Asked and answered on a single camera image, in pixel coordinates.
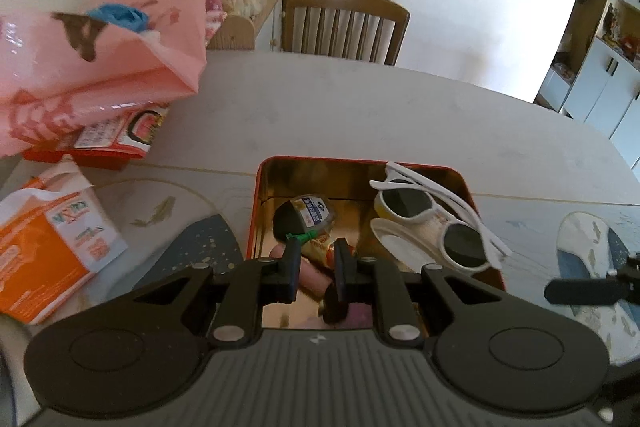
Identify pink plastic bag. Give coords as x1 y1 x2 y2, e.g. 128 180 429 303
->
0 0 208 158

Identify group of shelf ornaments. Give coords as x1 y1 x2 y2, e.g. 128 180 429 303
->
597 2 640 68

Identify clear tape roll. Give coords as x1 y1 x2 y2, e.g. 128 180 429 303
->
371 217 451 273

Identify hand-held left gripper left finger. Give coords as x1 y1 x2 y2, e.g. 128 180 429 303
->
132 238 302 349

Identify white sunglasses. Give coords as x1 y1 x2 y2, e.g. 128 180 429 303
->
369 161 513 272

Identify purple spiky toy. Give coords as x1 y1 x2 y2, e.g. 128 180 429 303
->
322 284 375 329

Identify red orange candy packet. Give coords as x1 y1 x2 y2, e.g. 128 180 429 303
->
302 232 357 269

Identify wooden side cabinet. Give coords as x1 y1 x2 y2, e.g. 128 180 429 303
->
207 0 288 52

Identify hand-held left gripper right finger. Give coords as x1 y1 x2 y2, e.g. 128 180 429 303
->
334 237 506 349

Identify white wall cabinet unit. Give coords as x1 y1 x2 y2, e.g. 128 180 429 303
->
532 0 640 172

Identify blue crumpled cloth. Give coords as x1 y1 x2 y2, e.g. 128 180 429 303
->
85 4 151 32

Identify black pouch with blue label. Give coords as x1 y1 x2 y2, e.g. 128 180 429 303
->
272 193 337 240

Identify red tin box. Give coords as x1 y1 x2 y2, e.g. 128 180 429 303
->
245 156 506 330

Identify red cardboard box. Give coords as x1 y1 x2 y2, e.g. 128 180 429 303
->
22 102 173 172

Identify orange white plastic bag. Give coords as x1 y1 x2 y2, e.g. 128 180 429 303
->
0 159 128 325

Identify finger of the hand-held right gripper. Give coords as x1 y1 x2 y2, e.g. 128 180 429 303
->
545 251 640 308

